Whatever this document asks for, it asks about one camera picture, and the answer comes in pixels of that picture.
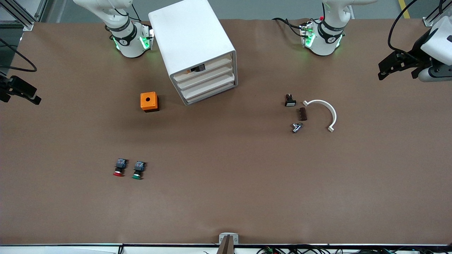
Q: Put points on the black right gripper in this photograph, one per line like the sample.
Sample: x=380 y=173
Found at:
x=7 y=89

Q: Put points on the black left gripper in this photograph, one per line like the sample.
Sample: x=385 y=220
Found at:
x=414 y=55

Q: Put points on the red push button switch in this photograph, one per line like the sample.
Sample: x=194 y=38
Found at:
x=120 y=167

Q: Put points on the white plastic drawer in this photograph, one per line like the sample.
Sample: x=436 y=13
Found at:
x=212 y=93
x=212 y=85
x=212 y=67
x=212 y=77

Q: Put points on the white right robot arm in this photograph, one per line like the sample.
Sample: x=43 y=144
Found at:
x=129 y=42

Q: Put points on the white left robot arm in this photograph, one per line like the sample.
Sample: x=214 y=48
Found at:
x=326 y=38

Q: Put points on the white square push button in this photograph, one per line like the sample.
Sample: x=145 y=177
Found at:
x=290 y=102

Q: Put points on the white drawer cabinet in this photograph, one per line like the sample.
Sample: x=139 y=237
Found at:
x=190 y=35

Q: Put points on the white semicircular pipe clamp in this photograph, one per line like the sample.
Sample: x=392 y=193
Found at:
x=333 y=113

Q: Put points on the dark brown ribbed block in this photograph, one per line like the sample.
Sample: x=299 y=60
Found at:
x=302 y=114

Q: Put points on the silver metal tee fitting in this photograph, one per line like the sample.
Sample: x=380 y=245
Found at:
x=296 y=127

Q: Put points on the silver aluminium frame profile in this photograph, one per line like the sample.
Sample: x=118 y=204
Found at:
x=26 y=16
x=432 y=17

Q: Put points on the orange button enclosure box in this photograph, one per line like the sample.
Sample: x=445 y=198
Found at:
x=148 y=100

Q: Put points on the green push button switch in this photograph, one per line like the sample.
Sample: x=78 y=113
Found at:
x=138 y=169

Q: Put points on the grey metal bracket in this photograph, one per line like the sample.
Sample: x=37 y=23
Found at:
x=228 y=239

